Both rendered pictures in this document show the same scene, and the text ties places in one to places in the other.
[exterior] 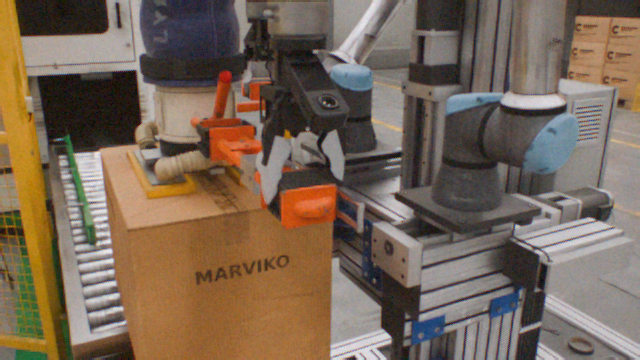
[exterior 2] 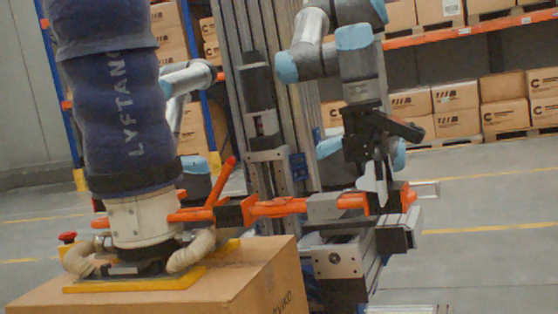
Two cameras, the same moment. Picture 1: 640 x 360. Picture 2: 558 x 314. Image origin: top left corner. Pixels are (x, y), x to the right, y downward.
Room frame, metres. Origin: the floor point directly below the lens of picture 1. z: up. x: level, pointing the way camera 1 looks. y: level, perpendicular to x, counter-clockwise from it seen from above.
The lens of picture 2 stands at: (-0.02, 0.94, 1.50)
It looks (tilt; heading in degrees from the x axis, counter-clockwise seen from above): 9 degrees down; 318
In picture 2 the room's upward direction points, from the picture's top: 10 degrees counter-clockwise
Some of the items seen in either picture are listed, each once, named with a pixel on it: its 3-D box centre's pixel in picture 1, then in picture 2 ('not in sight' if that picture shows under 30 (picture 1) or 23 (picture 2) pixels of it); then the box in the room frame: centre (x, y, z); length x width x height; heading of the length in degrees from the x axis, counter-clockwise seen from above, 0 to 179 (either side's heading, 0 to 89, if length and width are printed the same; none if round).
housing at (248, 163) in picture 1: (266, 172); (325, 206); (0.80, 0.08, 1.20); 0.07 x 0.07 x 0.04; 25
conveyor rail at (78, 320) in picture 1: (62, 222); not in sight; (2.24, 1.14, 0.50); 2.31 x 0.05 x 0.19; 27
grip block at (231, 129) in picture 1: (226, 138); (236, 210); (0.99, 0.17, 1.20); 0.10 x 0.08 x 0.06; 115
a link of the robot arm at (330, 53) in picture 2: not in sight; (350, 56); (0.77, -0.05, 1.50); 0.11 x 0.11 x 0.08; 35
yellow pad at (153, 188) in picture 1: (157, 163); (132, 273); (1.18, 0.36, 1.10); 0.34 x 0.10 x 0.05; 25
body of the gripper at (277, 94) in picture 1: (295, 85); (364, 132); (0.70, 0.03, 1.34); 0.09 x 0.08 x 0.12; 26
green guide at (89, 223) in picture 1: (68, 177); not in sight; (2.59, 1.25, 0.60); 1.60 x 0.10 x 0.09; 27
